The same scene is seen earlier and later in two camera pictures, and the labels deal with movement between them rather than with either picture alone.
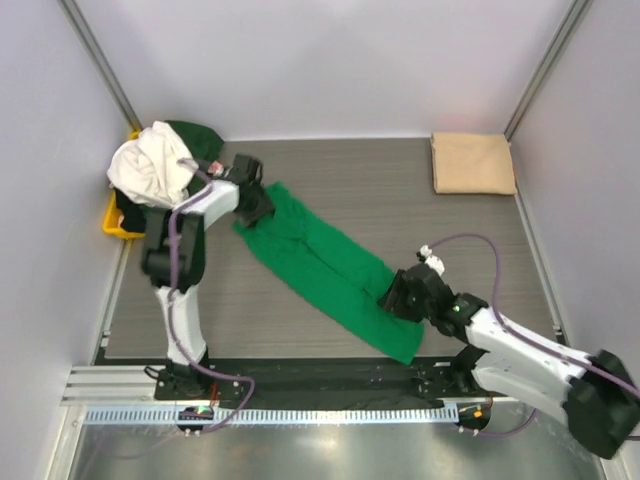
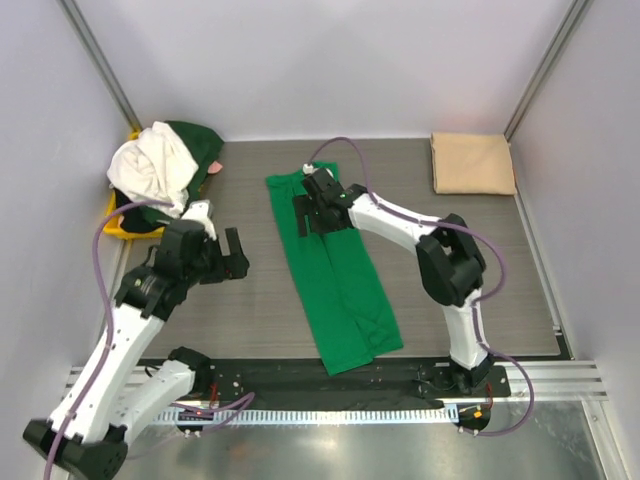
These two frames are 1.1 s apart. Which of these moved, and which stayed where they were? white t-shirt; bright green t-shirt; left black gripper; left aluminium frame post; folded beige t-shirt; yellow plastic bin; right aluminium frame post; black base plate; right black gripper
Moved: left black gripper; right black gripper; bright green t-shirt
Stayed: right aluminium frame post; white t-shirt; black base plate; yellow plastic bin; left aluminium frame post; folded beige t-shirt
